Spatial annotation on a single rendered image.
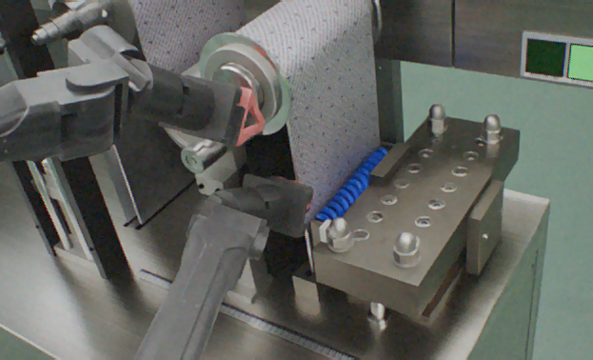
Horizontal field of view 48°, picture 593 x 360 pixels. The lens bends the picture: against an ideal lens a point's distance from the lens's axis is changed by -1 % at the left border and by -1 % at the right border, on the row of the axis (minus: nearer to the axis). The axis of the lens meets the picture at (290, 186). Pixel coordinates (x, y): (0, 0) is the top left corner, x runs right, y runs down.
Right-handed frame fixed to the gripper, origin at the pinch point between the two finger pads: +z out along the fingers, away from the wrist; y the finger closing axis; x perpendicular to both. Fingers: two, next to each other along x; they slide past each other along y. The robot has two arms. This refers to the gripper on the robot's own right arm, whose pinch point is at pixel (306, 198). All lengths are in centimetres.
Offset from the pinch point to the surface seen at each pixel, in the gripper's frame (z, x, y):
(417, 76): 249, 20, -89
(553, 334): 127, -50, 20
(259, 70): -13.2, 17.2, -2.1
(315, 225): 0.6, -3.5, 1.8
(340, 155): 7.4, 6.1, 0.3
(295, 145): -5.8, 8.1, 0.2
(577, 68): 20.4, 24.3, 28.6
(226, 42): -13.9, 20.1, -7.4
